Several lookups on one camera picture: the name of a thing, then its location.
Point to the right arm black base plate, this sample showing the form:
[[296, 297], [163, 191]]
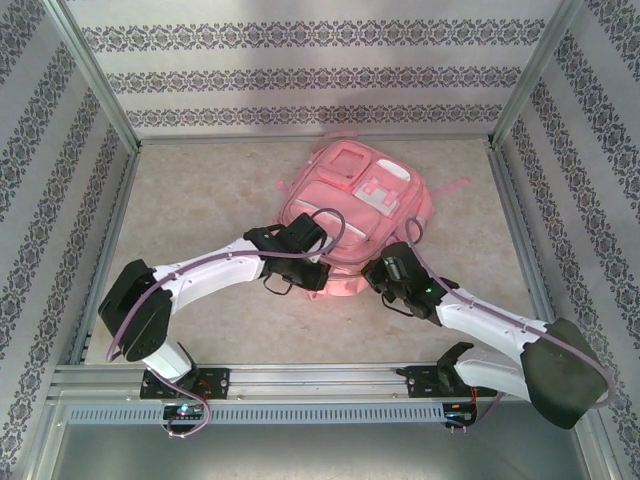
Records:
[[425, 382]]

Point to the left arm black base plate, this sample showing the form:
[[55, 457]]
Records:
[[215, 385]]

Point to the grey metal sheet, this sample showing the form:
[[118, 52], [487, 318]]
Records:
[[320, 455]]

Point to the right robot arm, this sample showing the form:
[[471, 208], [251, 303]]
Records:
[[480, 320]]

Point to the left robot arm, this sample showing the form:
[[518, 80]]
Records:
[[215, 265]]

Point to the aluminium frame post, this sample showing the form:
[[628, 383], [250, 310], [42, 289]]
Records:
[[532, 75], [100, 75]]

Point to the aluminium frame side rail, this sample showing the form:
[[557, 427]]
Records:
[[119, 210], [520, 210]]

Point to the aluminium frame end rail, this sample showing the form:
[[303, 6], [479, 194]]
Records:
[[250, 140]]

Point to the wide aluminium mounting rail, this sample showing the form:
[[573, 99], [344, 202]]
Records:
[[320, 382]]

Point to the pink backpack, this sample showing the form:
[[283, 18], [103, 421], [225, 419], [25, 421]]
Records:
[[325, 200]]

